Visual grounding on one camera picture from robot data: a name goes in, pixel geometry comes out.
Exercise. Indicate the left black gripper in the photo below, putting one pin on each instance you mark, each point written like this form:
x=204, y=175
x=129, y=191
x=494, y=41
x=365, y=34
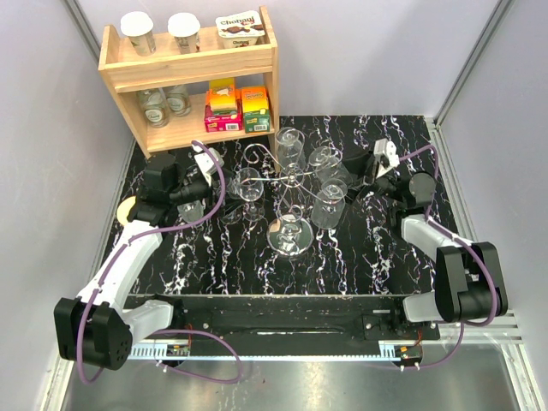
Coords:
x=211, y=193

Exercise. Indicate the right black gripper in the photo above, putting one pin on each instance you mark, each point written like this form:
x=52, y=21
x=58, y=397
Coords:
x=366, y=180

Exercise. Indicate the ribbed goblet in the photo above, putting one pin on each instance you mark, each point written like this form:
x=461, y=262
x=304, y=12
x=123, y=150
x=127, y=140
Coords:
x=329, y=204
x=290, y=148
x=191, y=212
x=327, y=164

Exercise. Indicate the chrome wine glass rack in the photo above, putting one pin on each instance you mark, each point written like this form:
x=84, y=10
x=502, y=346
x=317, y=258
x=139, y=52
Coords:
x=290, y=233

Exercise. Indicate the round yellow wooden coaster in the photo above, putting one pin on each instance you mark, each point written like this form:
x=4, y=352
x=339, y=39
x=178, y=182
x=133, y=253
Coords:
x=123, y=210

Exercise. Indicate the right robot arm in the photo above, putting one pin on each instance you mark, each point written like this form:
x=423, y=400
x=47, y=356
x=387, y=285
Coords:
x=468, y=284

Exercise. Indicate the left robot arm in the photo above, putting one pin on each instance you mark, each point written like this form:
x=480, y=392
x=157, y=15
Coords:
x=92, y=328

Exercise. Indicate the clear stemmed wine glass left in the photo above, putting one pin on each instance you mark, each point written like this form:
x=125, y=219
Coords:
x=232, y=199

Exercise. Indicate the clear stemmed wine glass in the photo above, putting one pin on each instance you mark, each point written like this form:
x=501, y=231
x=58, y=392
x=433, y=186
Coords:
x=250, y=188
x=232, y=199

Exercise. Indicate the clear stemmed wine glass right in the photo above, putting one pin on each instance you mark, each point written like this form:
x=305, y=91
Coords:
x=250, y=188

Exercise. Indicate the pink sponge box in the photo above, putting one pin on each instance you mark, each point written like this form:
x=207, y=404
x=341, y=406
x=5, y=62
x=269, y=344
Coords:
x=222, y=106

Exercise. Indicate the green Scrub Daddy box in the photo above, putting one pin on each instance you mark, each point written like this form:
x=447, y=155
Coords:
x=255, y=106

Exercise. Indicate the right clear glass bottle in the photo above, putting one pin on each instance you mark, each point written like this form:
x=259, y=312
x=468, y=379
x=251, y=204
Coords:
x=178, y=100

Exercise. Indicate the clear glass bottle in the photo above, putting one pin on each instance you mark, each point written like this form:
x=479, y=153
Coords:
x=178, y=100
x=153, y=106

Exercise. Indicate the wooden two-tier shelf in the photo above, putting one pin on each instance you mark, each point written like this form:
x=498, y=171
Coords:
x=125, y=73

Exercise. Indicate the left clear glass bottle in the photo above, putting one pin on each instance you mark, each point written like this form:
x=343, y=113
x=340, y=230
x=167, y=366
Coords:
x=153, y=106

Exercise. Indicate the Chobani yogurt tub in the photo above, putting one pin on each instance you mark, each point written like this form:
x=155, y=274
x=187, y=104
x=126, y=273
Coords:
x=240, y=30

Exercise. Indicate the right white lidded cup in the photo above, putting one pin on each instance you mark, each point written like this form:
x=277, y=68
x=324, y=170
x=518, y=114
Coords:
x=184, y=28

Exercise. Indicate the white lidded cup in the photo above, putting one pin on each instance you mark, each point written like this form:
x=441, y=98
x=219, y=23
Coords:
x=137, y=26
x=184, y=28

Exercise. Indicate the left white lidded cup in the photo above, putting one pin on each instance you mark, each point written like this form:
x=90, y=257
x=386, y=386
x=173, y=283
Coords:
x=137, y=26

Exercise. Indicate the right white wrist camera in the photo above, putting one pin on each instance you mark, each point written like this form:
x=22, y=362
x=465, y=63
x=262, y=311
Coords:
x=385, y=159

